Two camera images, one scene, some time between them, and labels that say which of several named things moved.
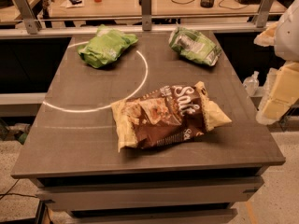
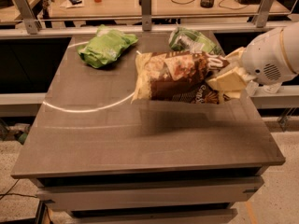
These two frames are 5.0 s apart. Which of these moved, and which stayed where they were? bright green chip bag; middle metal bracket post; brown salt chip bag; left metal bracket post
Moved: brown salt chip bag
Stayed: left metal bracket post; bright green chip bag; middle metal bracket post
